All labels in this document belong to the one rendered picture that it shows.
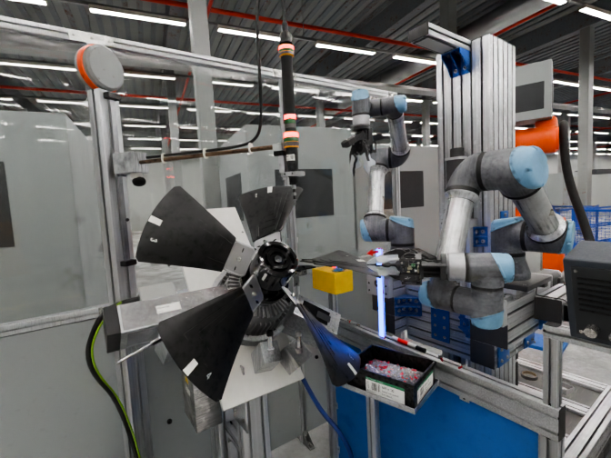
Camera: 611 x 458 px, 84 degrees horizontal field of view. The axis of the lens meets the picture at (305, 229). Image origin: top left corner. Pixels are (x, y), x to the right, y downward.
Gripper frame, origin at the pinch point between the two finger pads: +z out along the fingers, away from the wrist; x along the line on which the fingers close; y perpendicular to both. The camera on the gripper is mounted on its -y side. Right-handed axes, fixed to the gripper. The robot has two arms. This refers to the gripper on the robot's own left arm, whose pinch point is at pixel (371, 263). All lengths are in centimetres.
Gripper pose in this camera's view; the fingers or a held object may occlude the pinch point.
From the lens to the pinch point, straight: 101.7
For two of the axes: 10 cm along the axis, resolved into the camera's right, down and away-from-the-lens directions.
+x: 0.8, 9.8, 1.8
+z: -9.5, 0.2, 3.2
